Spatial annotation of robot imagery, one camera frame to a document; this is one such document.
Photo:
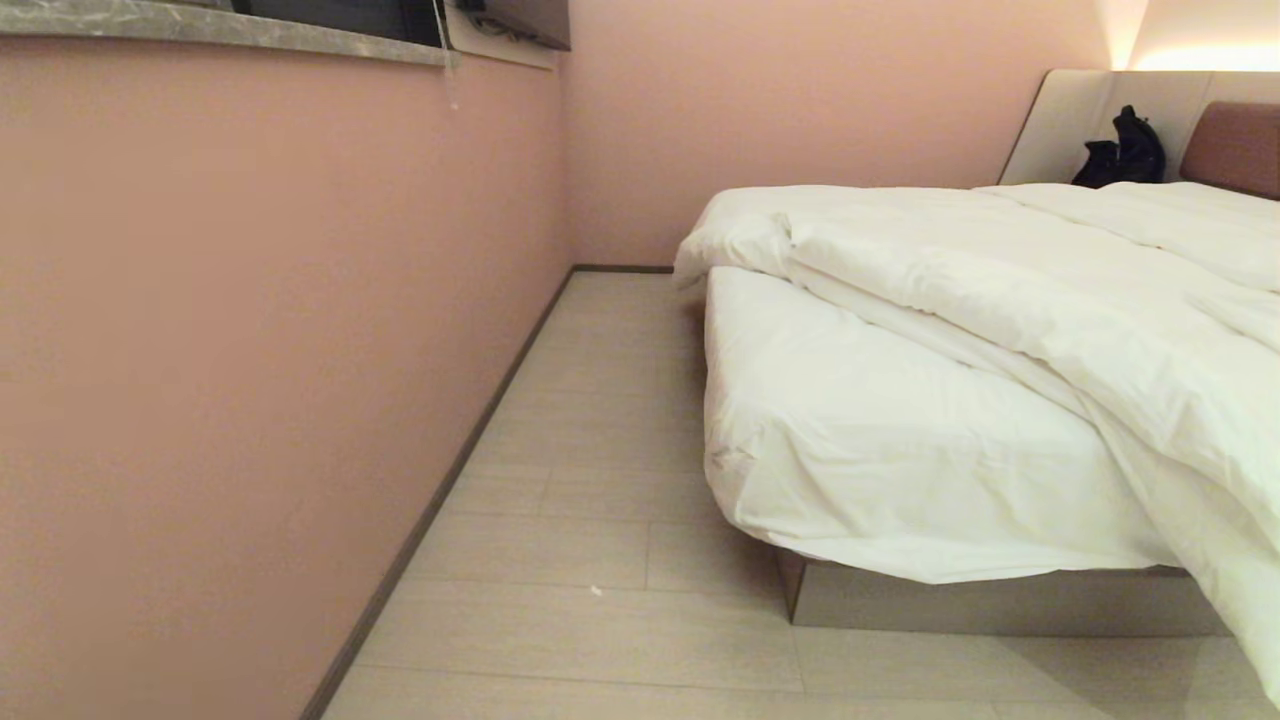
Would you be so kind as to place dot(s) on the white bed sheet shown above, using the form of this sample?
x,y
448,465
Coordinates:
x,y
880,450

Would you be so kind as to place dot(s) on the white duvet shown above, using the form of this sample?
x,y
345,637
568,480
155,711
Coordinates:
x,y
1050,290

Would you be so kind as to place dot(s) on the window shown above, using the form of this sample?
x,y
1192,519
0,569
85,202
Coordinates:
x,y
400,15

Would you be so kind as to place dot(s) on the beige padded headboard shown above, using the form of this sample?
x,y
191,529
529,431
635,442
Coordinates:
x,y
1090,120

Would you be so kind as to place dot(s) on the grey marble window sill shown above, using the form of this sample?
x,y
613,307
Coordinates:
x,y
230,32

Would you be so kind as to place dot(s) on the black bag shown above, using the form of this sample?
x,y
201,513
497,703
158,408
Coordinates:
x,y
1125,155

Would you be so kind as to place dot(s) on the brown headboard cushion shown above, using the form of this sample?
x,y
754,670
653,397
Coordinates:
x,y
1235,145

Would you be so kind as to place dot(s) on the grey bed frame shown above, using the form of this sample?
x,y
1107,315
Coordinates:
x,y
1000,600

